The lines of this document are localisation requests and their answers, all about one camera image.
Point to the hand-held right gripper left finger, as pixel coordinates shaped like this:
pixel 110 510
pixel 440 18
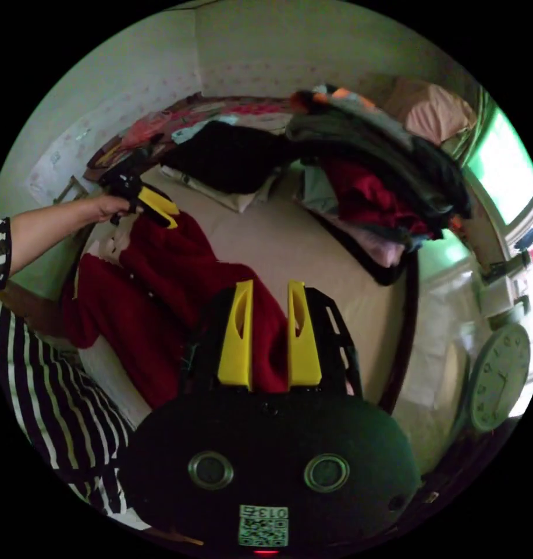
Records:
pixel 237 349

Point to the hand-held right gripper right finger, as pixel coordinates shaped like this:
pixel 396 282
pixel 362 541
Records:
pixel 305 353

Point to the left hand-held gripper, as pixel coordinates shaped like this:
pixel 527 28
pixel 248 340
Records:
pixel 123 185

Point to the red sweater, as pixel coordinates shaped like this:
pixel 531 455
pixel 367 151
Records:
pixel 161 284

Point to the person's left forearm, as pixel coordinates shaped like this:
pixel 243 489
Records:
pixel 48 231

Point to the person's left hand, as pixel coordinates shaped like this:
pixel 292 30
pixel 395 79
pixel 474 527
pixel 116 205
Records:
pixel 107 207

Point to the black fleece garment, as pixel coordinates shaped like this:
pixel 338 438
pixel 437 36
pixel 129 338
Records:
pixel 227 157

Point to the bed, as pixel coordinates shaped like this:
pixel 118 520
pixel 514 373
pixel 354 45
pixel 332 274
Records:
pixel 292 244

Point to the person's body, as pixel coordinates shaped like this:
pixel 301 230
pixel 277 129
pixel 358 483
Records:
pixel 39 371

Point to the pile of clothes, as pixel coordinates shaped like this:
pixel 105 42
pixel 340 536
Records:
pixel 380 144

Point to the window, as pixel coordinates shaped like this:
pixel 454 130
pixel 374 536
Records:
pixel 502 170

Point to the pink blanket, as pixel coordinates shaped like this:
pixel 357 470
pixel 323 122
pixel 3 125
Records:
pixel 436 111

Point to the round wall clock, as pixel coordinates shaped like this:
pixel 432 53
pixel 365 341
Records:
pixel 500 377

